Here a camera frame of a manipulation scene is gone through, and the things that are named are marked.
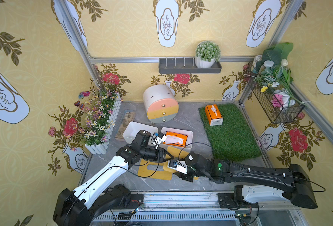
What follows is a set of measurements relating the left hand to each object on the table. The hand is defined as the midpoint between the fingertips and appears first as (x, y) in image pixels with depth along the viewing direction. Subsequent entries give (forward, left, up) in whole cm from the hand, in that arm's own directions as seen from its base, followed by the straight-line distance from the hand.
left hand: (168, 156), depth 73 cm
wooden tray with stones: (+40, +30, -15) cm, 52 cm away
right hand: (0, -6, -2) cm, 6 cm away
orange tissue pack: (+33, -34, -7) cm, 48 cm away
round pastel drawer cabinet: (+33, +3, +3) cm, 34 cm away
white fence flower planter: (+33, +44, +1) cm, 55 cm away
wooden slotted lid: (-1, +8, -17) cm, 19 cm away
